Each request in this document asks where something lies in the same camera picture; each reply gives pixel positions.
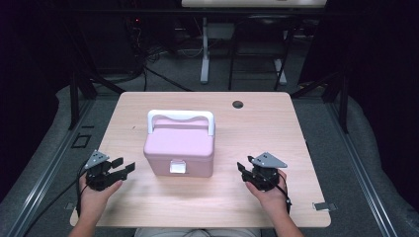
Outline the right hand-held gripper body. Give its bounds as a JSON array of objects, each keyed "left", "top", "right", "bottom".
[{"left": 241, "top": 151, "right": 289, "bottom": 193}]

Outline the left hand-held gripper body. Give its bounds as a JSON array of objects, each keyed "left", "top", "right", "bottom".
[{"left": 83, "top": 149, "right": 128, "bottom": 193}]

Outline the pink storage box with handle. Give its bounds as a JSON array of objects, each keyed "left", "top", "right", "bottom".
[{"left": 143, "top": 109, "right": 216, "bottom": 179}]

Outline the person's left hand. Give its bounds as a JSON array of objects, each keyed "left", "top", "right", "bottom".
[{"left": 78, "top": 174, "right": 124, "bottom": 215}]

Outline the person's right hand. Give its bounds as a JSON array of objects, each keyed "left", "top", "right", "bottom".
[{"left": 245, "top": 169, "right": 292, "bottom": 215}]

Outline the black metal stand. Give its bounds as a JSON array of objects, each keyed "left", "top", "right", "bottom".
[
  {"left": 291, "top": 68, "right": 351, "bottom": 134},
  {"left": 63, "top": 23, "right": 126, "bottom": 130}
]

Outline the white desk leg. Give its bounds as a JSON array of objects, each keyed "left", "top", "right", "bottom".
[
  {"left": 200, "top": 17, "right": 211, "bottom": 85},
  {"left": 274, "top": 58, "right": 288, "bottom": 86}
]

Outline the dark curtain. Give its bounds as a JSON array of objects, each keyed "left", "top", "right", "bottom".
[
  {"left": 0, "top": 0, "right": 72, "bottom": 202},
  {"left": 345, "top": 0, "right": 419, "bottom": 211}
]

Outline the dark cabinet with red light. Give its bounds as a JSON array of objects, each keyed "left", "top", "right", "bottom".
[{"left": 78, "top": 12, "right": 143, "bottom": 75}]

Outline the black chair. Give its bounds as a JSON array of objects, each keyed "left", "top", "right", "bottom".
[{"left": 227, "top": 14, "right": 296, "bottom": 92}]

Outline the grey metal floor rail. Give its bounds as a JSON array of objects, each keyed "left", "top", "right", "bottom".
[
  {"left": 325, "top": 98, "right": 400, "bottom": 237},
  {"left": 5, "top": 98, "right": 97, "bottom": 237}
]

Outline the black floor cable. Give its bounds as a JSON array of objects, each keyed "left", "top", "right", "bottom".
[{"left": 142, "top": 64, "right": 194, "bottom": 93}]

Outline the bundle of tangled cables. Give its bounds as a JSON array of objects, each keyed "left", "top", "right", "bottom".
[{"left": 125, "top": 16, "right": 176, "bottom": 78}]

